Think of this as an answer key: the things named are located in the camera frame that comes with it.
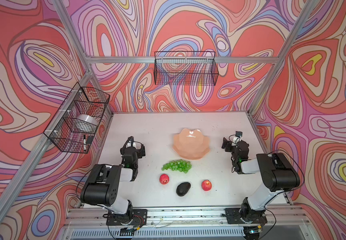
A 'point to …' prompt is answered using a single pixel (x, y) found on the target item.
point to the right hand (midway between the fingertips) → (231, 140)
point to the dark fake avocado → (182, 188)
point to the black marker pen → (84, 143)
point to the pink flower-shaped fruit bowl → (191, 144)
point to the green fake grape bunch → (179, 165)
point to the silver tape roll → (84, 121)
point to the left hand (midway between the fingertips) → (135, 144)
